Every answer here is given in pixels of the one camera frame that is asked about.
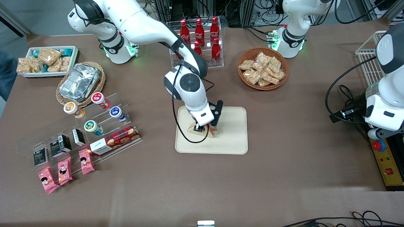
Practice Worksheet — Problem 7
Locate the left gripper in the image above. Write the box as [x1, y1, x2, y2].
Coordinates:
[330, 94, 404, 131]

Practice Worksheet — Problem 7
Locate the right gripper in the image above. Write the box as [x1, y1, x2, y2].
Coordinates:
[188, 101, 224, 132]

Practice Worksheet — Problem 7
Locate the triangle sandwich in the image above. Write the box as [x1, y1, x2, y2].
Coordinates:
[187, 121, 217, 138]

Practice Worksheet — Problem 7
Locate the beige rectangular tray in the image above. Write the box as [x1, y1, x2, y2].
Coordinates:
[175, 106, 248, 155]

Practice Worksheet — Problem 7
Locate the clear acrylic bottle rack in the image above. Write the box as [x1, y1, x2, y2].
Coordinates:
[166, 17, 224, 73]

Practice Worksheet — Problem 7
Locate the black machine yellow control panel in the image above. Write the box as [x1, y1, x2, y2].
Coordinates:
[357, 125, 404, 192]

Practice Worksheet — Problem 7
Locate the round brown wicker basket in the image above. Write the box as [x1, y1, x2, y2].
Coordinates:
[237, 47, 289, 91]

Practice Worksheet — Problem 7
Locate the brown table cover sheet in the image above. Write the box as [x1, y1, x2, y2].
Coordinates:
[0, 17, 404, 227]

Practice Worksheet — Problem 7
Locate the blue-lid yogurt cup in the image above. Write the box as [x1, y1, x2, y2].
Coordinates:
[109, 106, 127, 123]

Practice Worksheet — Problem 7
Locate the red plaid cookie box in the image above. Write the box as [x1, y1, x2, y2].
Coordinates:
[87, 125, 141, 157]

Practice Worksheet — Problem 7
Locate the clear acrylic stepped shelf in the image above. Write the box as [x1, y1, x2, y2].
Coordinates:
[16, 93, 143, 172]

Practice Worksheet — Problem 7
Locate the red-lid yogurt cup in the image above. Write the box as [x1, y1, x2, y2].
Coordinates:
[91, 92, 111, 110]

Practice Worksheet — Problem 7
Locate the oval brown wicker basket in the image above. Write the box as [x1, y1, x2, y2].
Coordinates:
[56, 61, 106, 108]

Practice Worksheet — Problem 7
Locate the green-lid yogurt cup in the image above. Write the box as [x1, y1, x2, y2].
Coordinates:
[84, 120, 104, 136]

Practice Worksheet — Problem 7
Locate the pink snack pack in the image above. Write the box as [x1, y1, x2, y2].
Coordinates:
[57, 157, 73, 186]
[37, 166, 60, 195]
[78, 149, 95, 175]

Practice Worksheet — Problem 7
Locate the black drink carton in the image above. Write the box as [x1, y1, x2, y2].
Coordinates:
[33, 148, 50, 166]
[72, 128, 86, 146]
[50, 135, 72, 158]

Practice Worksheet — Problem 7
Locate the silver foil container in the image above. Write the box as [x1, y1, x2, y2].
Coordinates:
[59, 63, 101, 102]

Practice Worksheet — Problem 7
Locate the orange-lid yogurt cup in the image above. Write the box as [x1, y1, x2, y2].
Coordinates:
[63, 102, 86, 119]

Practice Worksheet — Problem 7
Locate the white plastic snack bin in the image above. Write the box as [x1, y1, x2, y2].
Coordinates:
[23, 46, 79, 78]

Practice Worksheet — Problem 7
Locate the dark blue fabric object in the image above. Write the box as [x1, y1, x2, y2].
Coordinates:
[0, 50, 18, 101]

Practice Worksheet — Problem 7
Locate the grey metal bar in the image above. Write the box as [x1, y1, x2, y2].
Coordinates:
[0, 3, 32, 38]

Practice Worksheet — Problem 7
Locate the black left wrist camera cable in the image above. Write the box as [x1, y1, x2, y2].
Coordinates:
[325, 56, 377, 124]

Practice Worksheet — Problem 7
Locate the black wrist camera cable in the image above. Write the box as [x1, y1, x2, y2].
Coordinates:
[325, 56, 377, 124]
[171, 63, 216, 144]

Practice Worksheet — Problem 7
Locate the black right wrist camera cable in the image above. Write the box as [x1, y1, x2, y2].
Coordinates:
[171, 63, 216, 144]

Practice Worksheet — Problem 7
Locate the white wire rack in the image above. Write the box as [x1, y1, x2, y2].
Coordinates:
[355, 31, 389, 87]

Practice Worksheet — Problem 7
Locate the looped black cable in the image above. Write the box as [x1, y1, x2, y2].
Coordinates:
[351, 210, 385, 227]

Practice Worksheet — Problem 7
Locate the long black cable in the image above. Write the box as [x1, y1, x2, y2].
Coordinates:
[281, 216, 404, 227]

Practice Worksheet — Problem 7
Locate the aluminium frame profile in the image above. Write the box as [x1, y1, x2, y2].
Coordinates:
[363, 0, 404, 22]

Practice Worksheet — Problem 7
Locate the aluminium frame with cables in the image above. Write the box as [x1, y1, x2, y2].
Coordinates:
[153, 0, 253, 27]

